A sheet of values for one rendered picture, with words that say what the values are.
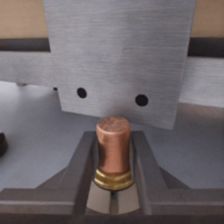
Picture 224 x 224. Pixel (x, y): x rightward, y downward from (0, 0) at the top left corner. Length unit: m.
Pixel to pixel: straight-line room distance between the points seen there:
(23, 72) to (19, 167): 0.15
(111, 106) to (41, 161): 0.19
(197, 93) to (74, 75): 0.13
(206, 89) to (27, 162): 0.29
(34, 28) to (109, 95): 0.20
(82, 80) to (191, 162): 0.23
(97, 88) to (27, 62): 0.15
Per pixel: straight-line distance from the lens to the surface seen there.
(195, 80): 0.19
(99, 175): 0.16
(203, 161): 0.32
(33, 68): 0.27
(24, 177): 0.30
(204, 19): 0.23
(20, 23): 0.34
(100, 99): 0.16
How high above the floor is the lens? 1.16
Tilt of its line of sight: 27 degrees up
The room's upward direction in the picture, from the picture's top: 179 degrees clockwise
